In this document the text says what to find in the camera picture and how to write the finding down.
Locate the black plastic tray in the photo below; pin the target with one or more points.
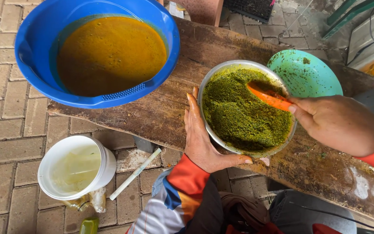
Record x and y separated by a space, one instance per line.
250 8

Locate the round metal bowl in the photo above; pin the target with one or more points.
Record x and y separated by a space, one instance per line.
206 130

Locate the person's grey trouser leg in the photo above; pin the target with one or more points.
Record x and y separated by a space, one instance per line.
307 211

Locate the dark brown cloth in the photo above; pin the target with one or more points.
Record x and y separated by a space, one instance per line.
243 211

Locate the person's right hand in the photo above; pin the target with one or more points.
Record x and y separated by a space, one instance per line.
342 126

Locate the teal plastic plate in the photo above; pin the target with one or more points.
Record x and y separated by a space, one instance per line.
307 71

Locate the green ground leaf mash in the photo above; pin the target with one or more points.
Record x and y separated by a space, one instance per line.
239 120

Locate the white stick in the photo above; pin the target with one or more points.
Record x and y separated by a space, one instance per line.
135 174

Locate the white box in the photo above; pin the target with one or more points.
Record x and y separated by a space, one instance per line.
365 35

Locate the orange brown sauce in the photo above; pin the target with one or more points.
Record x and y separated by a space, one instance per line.
109 55

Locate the green bottle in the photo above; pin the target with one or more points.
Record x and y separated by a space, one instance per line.
89 226

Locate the pinkish brown stool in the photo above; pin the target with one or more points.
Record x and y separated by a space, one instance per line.
203 11

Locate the blue plastic basin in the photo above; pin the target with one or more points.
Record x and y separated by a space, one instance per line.
37 35

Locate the white plastic bucket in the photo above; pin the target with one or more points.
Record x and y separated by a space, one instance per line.
76 169

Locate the person's left hand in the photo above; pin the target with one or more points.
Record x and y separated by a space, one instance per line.
200 146

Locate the orange plastic spoon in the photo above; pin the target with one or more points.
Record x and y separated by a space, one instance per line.
269 97

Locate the green metal frame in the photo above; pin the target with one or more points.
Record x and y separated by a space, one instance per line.
346 14

